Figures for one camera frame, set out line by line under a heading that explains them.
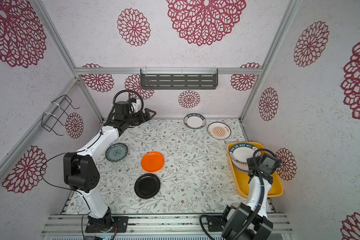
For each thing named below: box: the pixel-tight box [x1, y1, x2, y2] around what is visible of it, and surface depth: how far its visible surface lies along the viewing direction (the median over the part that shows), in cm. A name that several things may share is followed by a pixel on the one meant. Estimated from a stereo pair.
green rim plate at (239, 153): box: [229, 143, 262, 171], surface depth 92 cm
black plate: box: [134, 173, 161, 199], surface depth 87 cm
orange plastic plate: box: [140, 151, 165, 173], surface depth 98 cm
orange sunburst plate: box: [207, 121, 232, 140], surface depth 115 cm
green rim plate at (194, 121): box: [183, 113, 207, 130], surface depth 123 cm
